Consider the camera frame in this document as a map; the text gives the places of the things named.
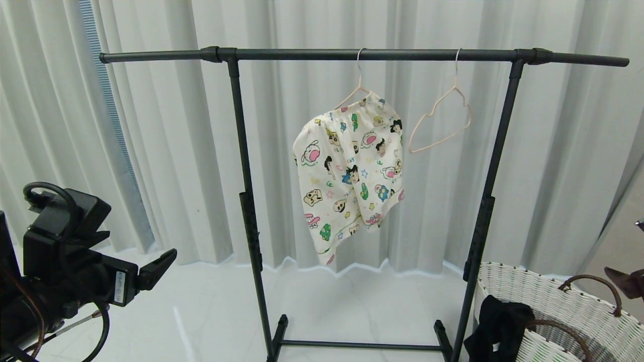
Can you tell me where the black clothes rack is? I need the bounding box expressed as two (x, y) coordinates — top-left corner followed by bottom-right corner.
(99, 46), (629, 362)

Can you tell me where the white laundry basket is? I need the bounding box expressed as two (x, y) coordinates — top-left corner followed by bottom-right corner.
(473, 261), (644, 362)

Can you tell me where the black garment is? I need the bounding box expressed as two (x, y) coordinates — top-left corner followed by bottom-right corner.
(463, 295), (536, 362)

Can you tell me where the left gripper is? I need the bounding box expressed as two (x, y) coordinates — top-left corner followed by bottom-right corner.
(0, 230), (178, 352)

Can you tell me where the pink clothes hanger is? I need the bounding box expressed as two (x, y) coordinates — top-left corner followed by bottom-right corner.
(408, 49), (472, 154)
(334, 48), (375, 111)

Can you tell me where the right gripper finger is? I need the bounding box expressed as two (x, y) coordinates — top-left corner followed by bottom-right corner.
(604, 266), (644, 301)

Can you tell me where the cream printed garment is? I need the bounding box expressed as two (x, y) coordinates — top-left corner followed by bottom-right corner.
(293, 92), (405, 265)

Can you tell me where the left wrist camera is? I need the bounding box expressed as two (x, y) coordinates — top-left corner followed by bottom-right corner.
(24, 187), (112, 247)

